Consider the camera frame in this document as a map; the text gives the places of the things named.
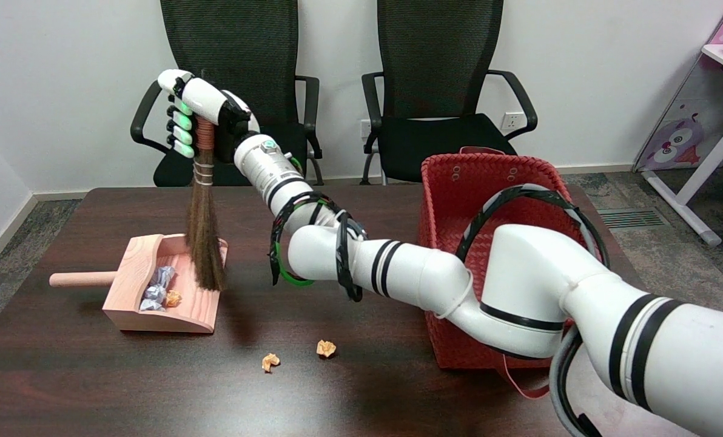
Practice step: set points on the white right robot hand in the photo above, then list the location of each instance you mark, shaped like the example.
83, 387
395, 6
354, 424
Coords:
204, 100

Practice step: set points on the brown straw hand broom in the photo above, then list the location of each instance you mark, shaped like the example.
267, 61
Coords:
207, 255

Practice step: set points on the white paper ball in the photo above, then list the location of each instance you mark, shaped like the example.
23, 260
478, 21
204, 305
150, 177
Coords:
164, 276
150, 305
154, 292

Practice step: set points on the orange paper ball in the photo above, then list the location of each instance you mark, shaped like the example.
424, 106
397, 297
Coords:
172, 297
326, 348
270, 362

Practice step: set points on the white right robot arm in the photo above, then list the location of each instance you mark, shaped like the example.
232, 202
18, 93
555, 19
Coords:
519, 273

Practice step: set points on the wooden dustpan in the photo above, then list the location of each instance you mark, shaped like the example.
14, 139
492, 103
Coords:
134, 273

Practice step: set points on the black mesh office chair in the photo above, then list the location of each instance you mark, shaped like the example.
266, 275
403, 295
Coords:
440, 60
246, 36

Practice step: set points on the red woven basket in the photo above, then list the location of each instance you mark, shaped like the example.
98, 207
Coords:
452, 194

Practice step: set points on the grey floor vent grille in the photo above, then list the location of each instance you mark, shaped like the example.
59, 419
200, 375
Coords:
631, 218

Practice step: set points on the owl print side panel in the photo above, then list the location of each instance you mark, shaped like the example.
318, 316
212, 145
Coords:
677, 142

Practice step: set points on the white wall power outlet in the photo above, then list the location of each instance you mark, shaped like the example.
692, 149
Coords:
510, 121
365, 128

